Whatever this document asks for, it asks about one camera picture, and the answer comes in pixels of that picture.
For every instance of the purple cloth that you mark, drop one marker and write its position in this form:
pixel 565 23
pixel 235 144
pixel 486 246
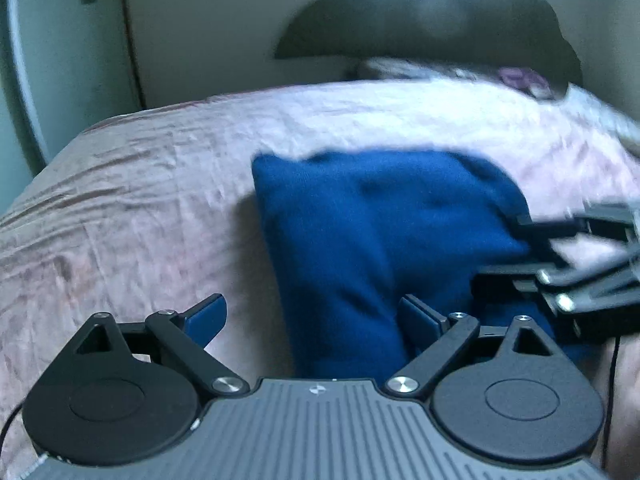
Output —
pixel 522 79

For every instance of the patterned pillow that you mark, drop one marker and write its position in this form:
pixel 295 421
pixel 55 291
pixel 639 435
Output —
pixel 450 72

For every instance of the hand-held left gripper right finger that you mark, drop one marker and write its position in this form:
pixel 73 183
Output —
pixel 417 327

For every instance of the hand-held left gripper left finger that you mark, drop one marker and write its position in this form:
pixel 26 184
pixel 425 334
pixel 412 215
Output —
pixel 205 321

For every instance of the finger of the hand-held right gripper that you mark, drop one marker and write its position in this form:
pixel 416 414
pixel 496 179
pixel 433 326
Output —
pixel 537 225
pixel 505 285

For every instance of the blue garment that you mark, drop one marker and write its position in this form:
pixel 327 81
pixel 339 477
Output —
pixel 380 230

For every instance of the dark grey headboard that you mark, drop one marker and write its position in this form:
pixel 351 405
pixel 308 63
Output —
pixel 425 15

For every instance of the bed with pink sheet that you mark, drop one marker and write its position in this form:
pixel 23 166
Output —
pixel 150 200

